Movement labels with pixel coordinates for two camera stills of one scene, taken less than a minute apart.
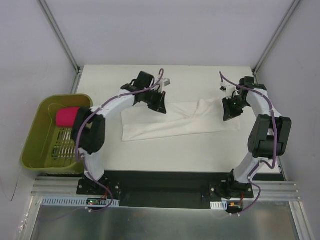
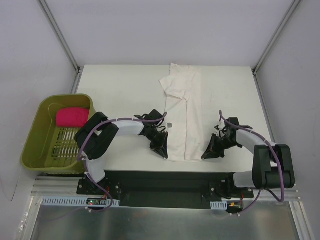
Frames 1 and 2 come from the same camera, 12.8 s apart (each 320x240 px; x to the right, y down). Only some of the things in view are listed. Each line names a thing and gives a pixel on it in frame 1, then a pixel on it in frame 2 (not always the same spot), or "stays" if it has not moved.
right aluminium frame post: (276, 37) stays
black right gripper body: (233, 105) -> (216, 144)
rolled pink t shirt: (66, 117) stays
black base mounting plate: (168, 190) stays
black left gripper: (154, 98) -> (156, 140)
